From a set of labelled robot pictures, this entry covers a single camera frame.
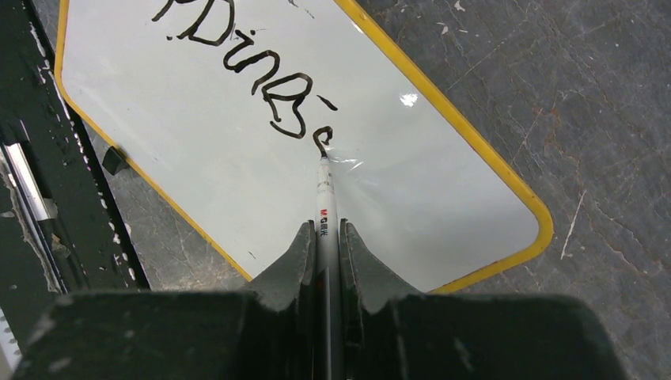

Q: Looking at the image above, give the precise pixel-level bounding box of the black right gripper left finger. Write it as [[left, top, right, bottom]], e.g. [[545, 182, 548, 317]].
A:
[[13, 222, 316, 379]]

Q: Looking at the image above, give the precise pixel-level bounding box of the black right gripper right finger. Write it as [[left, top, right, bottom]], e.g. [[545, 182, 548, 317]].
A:
[[339, 220, 626, 379]]

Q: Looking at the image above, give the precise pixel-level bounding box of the white marker pen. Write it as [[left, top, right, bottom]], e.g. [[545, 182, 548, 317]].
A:
[[314, 154, 346, 379]]

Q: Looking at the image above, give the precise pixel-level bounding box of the yellow framed whiteboard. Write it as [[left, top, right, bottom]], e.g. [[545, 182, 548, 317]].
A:
[[55, 1, 554, 291]]

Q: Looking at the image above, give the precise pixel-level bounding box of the black whiteboard stand foot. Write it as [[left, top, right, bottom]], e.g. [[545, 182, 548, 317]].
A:
[[102, 146, 130, 176]]

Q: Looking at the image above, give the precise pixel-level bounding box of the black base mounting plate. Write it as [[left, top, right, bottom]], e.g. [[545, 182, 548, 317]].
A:
[[0, 0, 150, 350]]

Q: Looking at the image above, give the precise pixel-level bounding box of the slotted cable duct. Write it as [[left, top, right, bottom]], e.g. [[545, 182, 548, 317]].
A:
[[1, 310, 22, 372]]

